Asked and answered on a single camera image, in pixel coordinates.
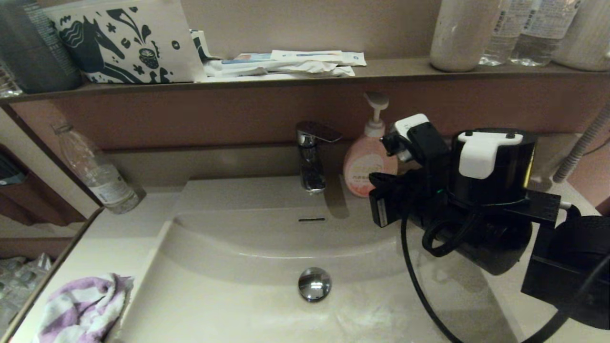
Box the white ribbed container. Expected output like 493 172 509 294
552 0 610 72

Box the chrome drain stopper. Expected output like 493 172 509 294
298 267 331 302

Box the clear labelled water bottle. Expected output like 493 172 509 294
509 0 582 66
479 0 527 66

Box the purple white striped cloth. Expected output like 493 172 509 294
32 272 135 343

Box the white ceramic jar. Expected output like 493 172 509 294
429 0 501 73

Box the brown wall shelf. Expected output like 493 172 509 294
0 57 610 105

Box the long white toiletry sachet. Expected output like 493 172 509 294
271 50 366 66

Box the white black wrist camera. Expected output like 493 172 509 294
380 113 451 165

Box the crumpled white toiletry packet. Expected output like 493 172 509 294
205 60 356 79

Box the clear plastic water bottle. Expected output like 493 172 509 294
52 122 146 214

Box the chrome lever faucet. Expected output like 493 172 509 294
295 121 344 193

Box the pink soap pump bottle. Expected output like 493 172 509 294
343 92 399 198

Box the clear drinking glass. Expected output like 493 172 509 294
0 60 23 98

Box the grey cylindrical container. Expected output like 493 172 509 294
0 0 82 94

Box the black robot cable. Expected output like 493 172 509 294
400 210 610 343

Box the white ceramic sink basin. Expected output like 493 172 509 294
106 177 520 343

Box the small dark print pouch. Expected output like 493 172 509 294
190 30 222 62

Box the blue striped toiletry sachet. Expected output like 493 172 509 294
222 53 275 65

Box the grey corrugated hose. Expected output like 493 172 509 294
553 102 610 184

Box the horse print pouch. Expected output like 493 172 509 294
43 0 206 84

